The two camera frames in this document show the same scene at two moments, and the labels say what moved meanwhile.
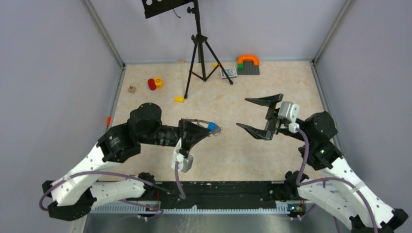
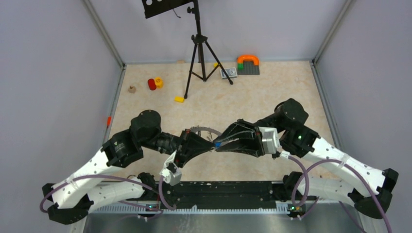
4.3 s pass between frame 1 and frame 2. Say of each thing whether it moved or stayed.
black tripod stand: stayed
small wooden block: stayed
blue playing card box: stayed
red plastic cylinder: stayed
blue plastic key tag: moved
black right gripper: moved
